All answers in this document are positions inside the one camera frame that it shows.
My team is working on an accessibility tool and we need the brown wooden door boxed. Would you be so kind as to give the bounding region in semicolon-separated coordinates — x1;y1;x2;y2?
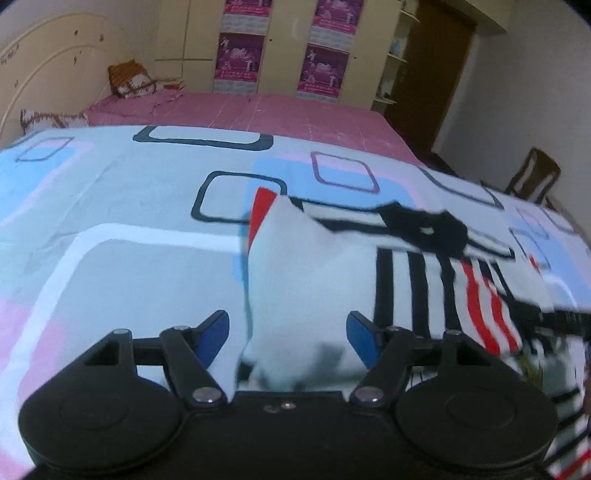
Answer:
385;0;477;160

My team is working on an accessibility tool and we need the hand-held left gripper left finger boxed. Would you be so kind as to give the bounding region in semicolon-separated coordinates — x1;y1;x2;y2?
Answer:
82;310;230;408

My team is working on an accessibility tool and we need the pink bedsheet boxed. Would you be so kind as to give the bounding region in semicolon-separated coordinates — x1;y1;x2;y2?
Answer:
85;90;426;167

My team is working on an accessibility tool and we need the purple wall poster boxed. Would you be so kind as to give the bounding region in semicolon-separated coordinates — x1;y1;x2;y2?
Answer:
297;43;350;101
309;0;365;45
213;32;265;96
223;0;271;34

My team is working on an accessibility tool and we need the wooden chair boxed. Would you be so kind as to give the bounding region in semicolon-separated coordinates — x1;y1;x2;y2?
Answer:
505;148;563;205

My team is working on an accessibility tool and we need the cream corner shelf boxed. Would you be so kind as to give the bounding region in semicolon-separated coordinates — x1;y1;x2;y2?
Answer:
370;0;422;112

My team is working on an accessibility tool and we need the red black striped white garment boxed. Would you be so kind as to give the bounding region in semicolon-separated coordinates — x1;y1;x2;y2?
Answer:
235;187;591;480

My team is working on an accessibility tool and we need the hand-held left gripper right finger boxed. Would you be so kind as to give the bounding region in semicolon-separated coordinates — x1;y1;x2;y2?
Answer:
346;311;509;409

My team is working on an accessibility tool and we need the printed light blue blanket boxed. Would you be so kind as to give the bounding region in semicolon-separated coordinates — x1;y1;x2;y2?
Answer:
0;124;591;480

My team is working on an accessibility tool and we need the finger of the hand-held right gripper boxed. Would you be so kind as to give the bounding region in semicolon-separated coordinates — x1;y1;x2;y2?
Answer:
515;300;591;344

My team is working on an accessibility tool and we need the cream wardrobe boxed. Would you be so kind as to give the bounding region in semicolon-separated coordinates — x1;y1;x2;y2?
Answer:
154;0;402;110

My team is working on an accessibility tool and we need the cream wooden headboard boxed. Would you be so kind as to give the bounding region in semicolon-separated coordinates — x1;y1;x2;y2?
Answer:
0;14;158;148

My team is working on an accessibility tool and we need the orange patterned pillow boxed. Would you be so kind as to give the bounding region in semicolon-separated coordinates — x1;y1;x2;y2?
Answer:
108;60;163;99
20;109;89;136

